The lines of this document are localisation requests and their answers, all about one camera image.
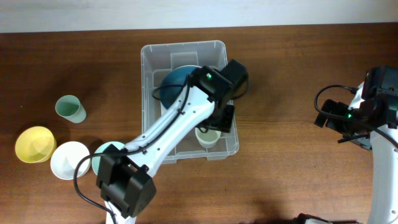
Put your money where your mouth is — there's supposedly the cream plastic cup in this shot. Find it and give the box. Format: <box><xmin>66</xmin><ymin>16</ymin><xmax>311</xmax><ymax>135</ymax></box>
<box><xmin>195</xmin><ymin>128</ymin><xmax>221</xmax><ymax>149</ymax></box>

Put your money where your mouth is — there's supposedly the blue plastic bowl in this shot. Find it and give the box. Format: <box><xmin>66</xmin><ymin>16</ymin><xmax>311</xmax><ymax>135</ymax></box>
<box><xmin>159</xmin><ymin>65</ymin><xmax>199</xmax><ymax>109</ymax></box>

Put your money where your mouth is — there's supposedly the mint green plastic cup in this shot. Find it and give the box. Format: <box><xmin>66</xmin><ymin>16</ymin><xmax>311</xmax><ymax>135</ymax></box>
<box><xmin>55</xmin><ymin>95</ymin><xmax>86</xmax><ymax>123</ymax></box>

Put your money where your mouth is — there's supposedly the cream plastic bowl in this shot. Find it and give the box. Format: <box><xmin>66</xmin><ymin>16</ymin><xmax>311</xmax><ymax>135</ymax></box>
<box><xmin>160</xmin><ymin>105</ymin><xmax>175</xmax><ymax>121</ymax></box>

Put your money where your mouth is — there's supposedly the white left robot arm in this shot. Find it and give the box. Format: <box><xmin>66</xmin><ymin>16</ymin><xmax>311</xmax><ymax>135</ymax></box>
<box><xmin>96</xmin><ymin>60</ymin><xmax>248</xmax><ymax>223</ymax></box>

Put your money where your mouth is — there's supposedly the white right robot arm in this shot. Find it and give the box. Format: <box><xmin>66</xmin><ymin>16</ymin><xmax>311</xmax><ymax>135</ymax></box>
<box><xmin>314</xmin><ymin>66</ymin><xmax>397</xmax><ymax>223</ymax></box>

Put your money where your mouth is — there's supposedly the mint green small bowl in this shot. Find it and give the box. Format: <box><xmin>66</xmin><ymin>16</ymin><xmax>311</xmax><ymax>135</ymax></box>
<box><xmin>91</xmin><ymin>141</ymin><xmax>124</xmax><ymax>175</ymax></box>

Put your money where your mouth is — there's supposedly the white small bowl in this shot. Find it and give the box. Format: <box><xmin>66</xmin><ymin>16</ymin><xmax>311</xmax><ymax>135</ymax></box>
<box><xmin>50</xmin><ymin>141</ymin><xmax>90</xmax><ymax>180</ymax></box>

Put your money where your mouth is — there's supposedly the yellow small bowl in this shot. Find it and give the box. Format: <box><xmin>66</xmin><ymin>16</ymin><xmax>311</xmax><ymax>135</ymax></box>
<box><xmin>14</xmin><ymin>126</ymin><xmax>57</xmax><ymax>164</ymax></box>

